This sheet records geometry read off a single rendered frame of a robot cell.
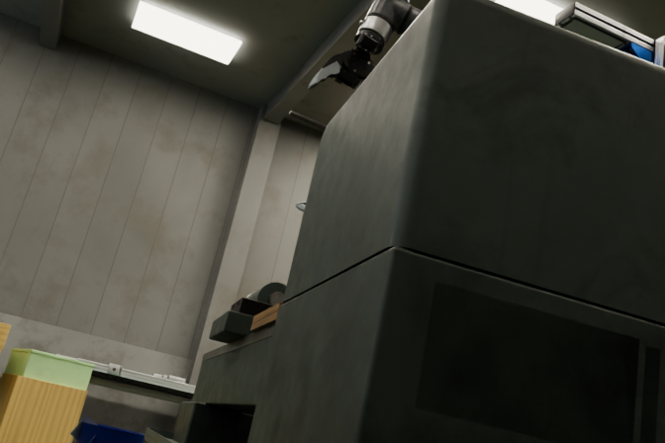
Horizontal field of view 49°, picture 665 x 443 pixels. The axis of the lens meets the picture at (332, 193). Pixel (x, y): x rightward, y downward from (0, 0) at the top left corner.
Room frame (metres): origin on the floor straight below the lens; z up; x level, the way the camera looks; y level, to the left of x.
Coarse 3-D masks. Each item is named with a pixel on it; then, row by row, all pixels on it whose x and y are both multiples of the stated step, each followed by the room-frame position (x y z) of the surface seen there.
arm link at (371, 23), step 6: (366, 18) 1.47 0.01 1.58; (372, 18) 1.46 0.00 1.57; (378, 18) 1.45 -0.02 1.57; (360, 24) 1.48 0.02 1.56; (366, 24) 1.46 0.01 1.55; (372, 24) 1.45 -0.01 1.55; (378, 24) 1.45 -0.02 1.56; (384, 24) 1.46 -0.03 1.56; (360, 30) 1.47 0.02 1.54; (372, 30) 1.45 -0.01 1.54; (378, 30) 1.45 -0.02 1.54; (384, 30) 1.46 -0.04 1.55; (390, 30) 1.47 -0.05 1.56; (384, 36) 1.46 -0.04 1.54; (390, 36) 1.49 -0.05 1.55; (384, 42) 1.48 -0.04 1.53
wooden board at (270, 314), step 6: (276, 306) 1.64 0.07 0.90; (264, 312) 1.76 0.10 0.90; (270, 312) 1.69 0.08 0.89; (276, 312) 1.62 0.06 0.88; (258, 318) 1.82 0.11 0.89; (264, 318) 1.74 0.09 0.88; (270, 318) 1.67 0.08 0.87; (252, 324) 1.89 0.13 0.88; (258, 324) 1.81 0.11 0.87; (264, 324) 1.73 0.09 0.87; (270, 324) 1.71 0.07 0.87; (252, 330) 1.89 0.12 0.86
